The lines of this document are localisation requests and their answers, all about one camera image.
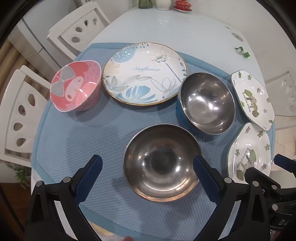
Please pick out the hexagonal white leaf-print plate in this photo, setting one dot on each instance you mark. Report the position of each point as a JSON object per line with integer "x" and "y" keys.
{"x": 252, "y": 99}
{"x": 249, "y": 153}

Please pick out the steel bowl red exterior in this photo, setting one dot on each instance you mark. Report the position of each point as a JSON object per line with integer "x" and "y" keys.
{"x": 159, "y": 162}

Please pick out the light blue placemat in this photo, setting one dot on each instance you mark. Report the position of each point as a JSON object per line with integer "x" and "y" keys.
{"x": 104, "y": 139}

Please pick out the white dining chair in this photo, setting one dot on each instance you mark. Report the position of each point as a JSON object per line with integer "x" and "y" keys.
{"x": 279, "y": 99}
{"x": 13, "y": 104}
{"x": 69, "y": 25}

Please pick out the pink cartoon bowl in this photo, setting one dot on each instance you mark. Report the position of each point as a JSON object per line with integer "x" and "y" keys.
{"x": 76, "y": 92}

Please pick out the white refrigerator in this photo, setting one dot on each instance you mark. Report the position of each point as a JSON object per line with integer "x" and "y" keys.
{"x": 32, "y": 41}

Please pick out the steel bowl blue exterior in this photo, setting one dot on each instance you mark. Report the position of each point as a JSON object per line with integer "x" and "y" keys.
{"x": 208, "y": 104}

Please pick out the round floral plate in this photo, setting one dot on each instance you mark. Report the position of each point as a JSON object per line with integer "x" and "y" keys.
{"x": 143, "y": 76}

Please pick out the green potted plant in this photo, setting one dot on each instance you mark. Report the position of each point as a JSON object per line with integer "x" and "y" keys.
{"x": 20, "y": 173}

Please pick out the red teacup with saucer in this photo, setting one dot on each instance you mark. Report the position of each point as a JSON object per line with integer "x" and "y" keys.
{"x": 182, "y": 5}

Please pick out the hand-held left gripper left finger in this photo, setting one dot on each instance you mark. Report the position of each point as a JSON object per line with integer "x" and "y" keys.
{"x": 89, "y": 178}

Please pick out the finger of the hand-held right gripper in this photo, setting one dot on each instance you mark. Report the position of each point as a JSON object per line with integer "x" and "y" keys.
{"x": 285, "y": 162}
{"x": 259, "y": 177}

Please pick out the small green ornament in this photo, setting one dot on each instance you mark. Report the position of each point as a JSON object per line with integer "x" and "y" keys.
{"x": 242, "y": 52}

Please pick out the white ceramic jar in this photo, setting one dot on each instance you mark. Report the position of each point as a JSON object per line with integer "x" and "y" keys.
{"x": 163, "y": 4}

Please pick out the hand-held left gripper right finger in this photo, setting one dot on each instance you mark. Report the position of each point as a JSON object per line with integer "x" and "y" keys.
{"x": 205, "y": 179}

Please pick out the green glass vase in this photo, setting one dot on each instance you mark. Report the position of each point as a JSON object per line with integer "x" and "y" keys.
{"x": 144, "y": 3}

